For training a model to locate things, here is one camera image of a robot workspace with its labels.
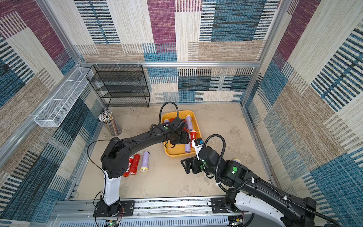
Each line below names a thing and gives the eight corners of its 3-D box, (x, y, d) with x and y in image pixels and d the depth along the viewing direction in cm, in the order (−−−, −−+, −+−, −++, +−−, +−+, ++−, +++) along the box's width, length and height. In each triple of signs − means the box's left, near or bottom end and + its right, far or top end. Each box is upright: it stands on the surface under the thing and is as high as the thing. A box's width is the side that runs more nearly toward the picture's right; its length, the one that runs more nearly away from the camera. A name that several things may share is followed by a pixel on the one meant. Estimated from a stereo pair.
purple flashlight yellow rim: (140, 171, 87) (139, 170, 85) (144, 152, 95) (143, 151, 93) (148, 171, 87) (147, 170, 85) (151, 152, 95) (150, 151, 93)
